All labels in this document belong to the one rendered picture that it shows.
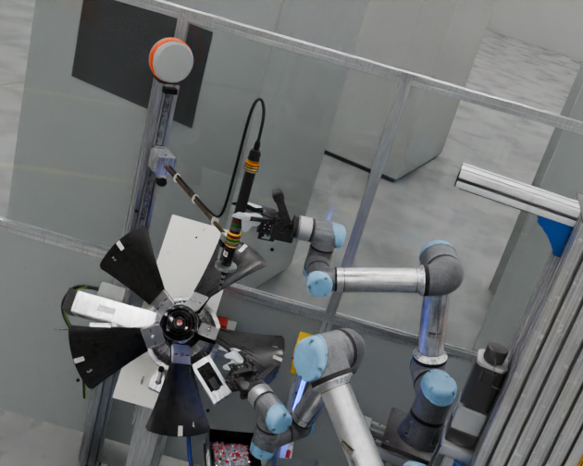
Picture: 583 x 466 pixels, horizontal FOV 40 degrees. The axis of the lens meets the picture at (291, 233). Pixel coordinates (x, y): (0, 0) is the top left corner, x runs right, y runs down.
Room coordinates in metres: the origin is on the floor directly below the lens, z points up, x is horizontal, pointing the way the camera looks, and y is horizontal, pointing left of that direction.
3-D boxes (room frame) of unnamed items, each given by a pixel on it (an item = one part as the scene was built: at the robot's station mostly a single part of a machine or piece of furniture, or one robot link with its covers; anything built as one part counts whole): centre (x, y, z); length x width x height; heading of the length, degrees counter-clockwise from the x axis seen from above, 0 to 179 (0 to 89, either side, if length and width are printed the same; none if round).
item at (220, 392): (2.32, 0.12, 0.98); 0.20 x 0.16 x 0.20; 1
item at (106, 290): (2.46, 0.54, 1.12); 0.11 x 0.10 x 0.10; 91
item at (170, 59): (2.88, 0.59, 1.88); 0.17 x 0.15 x 0.16; 91
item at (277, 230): (2.32, 0.05, 1.61); 0.12 x 0.08 x 0.09; 101
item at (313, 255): (2.33, -0.11, 1.52); 0.11 x 0.08 x 0.11; 7
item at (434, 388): (2.28, -0.60, 1.20); 0.13 x 0.12 x 0.14; 7
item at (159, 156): (2.80, 0.54, 1.52); 0.10 x 0.07 x 0.08; 36
